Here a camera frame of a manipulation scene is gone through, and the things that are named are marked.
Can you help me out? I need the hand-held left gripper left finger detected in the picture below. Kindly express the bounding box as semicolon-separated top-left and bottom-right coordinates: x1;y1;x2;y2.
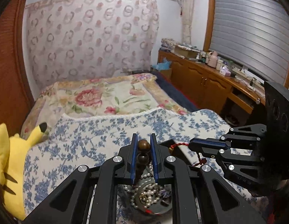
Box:
23;133;139;224

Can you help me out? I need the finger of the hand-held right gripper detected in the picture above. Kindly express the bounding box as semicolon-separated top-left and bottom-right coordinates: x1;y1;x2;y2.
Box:
189;124;267;151
190;146;264;189

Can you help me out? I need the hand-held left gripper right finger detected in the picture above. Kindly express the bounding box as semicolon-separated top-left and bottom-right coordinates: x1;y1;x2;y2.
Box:
150;133;267;224

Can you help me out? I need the brown wooden bead bracelet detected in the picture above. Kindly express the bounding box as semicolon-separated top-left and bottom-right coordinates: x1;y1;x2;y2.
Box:
134;139;151;185

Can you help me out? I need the red knotted tassel cord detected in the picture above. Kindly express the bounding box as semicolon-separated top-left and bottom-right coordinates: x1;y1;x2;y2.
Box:
169;142;208;167

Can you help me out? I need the black jewelry box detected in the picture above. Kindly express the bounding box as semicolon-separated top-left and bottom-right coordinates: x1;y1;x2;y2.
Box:
116;139;201;217

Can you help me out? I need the white pearl necklace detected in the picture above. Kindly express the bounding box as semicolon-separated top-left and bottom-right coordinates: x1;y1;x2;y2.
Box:
121;163;166;209

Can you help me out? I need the blue floral blanket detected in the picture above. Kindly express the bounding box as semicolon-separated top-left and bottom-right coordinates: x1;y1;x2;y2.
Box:
23;108;254;224

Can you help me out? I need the navy bed sheet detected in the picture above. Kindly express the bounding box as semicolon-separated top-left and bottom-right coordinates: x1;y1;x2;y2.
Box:
156;73;198;112

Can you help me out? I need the wooden cabinet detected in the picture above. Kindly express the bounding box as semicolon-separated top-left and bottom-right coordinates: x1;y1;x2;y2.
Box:
157;49;267;126

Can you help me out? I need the pink tissue box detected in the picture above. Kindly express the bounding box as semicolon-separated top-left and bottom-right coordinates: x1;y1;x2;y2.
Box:
219;66;232;76

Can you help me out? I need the red flower bedspread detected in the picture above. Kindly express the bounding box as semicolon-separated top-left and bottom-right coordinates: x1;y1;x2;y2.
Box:
21;73;189;140

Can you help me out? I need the pink jug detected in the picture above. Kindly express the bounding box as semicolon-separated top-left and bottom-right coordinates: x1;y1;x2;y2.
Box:
207;51;218;68

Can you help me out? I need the blue tissue paper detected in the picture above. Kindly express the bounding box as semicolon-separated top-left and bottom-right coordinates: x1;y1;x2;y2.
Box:
156;58;173;70

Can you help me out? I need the grey window blind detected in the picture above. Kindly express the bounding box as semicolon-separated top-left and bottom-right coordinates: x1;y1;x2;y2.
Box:
212;0;289;84

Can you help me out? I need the cardboard box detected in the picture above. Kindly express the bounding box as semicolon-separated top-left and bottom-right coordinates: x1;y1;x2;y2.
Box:
174;45;198;59

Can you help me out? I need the folded patterned cloth stack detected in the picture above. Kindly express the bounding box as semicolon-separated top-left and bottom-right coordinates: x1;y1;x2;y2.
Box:
161;38;182;51

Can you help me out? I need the yellow plush toy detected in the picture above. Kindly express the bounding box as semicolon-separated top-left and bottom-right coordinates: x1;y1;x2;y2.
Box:
0;122;48;221

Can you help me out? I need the lace curtain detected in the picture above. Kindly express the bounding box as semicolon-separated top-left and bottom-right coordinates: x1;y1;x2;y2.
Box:
180;0;195;45

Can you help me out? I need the wooden slatted wardrobe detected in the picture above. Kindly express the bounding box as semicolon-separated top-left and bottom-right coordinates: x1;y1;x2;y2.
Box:
0;0;35;131

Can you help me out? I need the ring patterned headboard cover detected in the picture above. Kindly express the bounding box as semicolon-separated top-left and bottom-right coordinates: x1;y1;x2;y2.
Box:
24;0;160;89

